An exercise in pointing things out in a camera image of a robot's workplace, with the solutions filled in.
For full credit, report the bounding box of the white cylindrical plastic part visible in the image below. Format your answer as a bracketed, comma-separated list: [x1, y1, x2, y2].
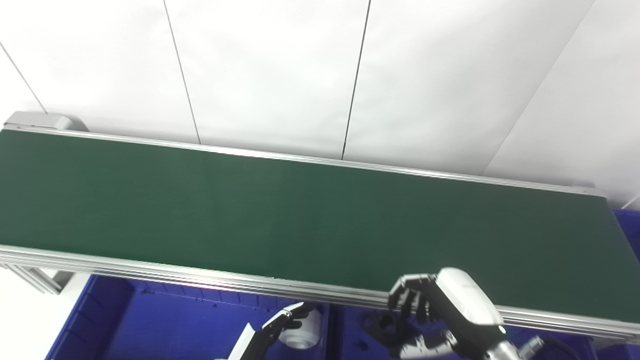
[278, 307, 322, 349]

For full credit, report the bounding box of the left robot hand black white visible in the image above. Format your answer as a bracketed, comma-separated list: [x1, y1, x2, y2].
[215, 301, 317, 360]

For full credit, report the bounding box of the aluminium conveyor leg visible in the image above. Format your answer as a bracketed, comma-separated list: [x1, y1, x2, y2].
[0, 262, 76, 295]

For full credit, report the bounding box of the grey conveyor end housing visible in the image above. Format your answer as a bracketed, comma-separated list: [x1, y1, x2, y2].
[2, 111, 90, 133]

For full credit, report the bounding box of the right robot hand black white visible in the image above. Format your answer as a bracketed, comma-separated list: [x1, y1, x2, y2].
[387, 267, 521, 360]

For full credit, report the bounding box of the green conveyor belt aluminium frame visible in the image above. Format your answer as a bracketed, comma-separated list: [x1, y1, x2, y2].
[0, 125, 640, 341]

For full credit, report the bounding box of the black flanged metal part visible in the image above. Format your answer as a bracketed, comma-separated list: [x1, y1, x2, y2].
[362, 312, 407, 347]

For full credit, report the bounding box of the blue plastic bin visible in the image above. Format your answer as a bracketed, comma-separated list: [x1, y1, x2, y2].
[592, 207, 640, 360]
[330, 305, 601, 360]
[45, 274, 333, 360]

